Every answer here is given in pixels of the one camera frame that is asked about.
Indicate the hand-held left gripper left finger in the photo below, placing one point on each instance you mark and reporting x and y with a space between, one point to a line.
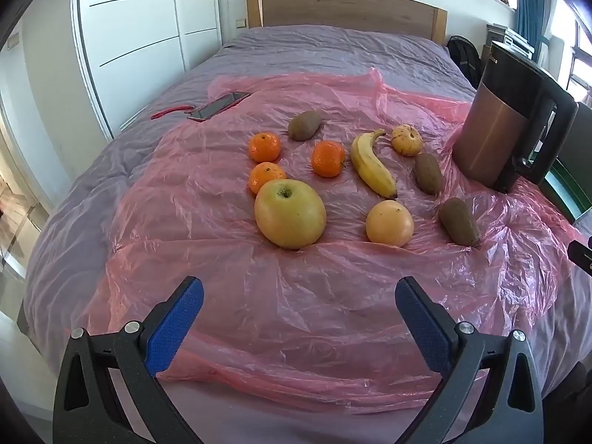
178 319

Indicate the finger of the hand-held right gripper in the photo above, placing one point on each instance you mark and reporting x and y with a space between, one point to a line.
580 256

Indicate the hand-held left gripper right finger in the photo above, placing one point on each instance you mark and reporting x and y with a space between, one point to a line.
423 323

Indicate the green tray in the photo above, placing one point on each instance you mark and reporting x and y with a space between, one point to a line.
566 189

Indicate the pale round orange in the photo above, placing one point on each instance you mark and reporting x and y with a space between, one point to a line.
390 223

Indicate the brown kiwi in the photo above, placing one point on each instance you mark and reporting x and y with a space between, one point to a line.
428 173
459 221
305 125

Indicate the large yellow red apple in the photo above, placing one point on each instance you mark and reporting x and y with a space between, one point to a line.
290 212

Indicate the orange tangerine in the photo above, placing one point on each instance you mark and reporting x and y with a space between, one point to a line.
328 158
266 175
265 146

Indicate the yellow banana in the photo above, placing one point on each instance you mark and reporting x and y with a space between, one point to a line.
367 162

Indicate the ribbed yellow citrus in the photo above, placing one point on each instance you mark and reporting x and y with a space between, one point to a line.
407 139

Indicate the pink plastic sheet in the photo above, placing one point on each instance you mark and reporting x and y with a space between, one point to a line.
277 296

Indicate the copper black electric kettle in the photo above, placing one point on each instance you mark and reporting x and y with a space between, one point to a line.
499 129

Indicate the dark smartphone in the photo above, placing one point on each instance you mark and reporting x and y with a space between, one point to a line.
217 105

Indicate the black backpack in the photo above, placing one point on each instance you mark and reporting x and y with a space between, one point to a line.
462 55

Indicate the white printer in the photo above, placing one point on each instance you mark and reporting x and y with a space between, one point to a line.
508 34

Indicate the teal curtain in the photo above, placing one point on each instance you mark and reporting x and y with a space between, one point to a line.
532 4

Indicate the white wardrobe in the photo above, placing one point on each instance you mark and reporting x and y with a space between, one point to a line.
138 32

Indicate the wooden headboard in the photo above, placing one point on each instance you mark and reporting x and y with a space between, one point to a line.
347 9

